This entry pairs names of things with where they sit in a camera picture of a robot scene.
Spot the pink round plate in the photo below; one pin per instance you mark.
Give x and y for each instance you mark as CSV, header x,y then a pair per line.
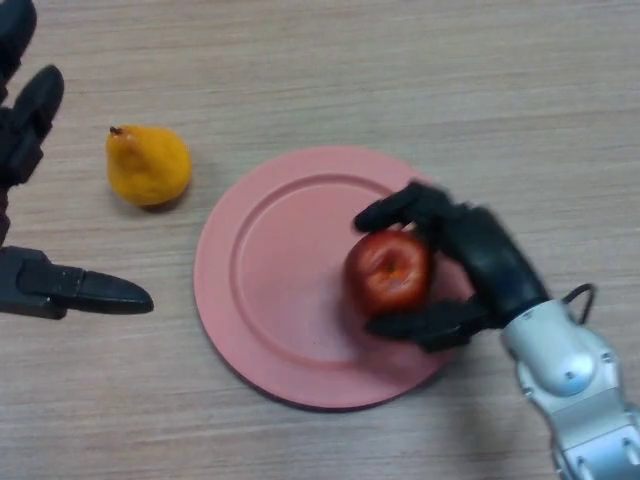
x,y
280,280

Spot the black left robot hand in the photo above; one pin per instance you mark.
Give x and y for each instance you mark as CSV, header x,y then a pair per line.
x,y
25,135

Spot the yellow pear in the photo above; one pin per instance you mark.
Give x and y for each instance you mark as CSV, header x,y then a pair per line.
x,y
147,167

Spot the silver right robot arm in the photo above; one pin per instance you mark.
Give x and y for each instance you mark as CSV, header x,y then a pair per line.
x,y
575,380

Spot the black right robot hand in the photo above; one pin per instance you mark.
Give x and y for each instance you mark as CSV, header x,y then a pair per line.
x,y
490,260

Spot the red apple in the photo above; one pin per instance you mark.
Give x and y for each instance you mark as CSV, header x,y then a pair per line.
x,y
390,275

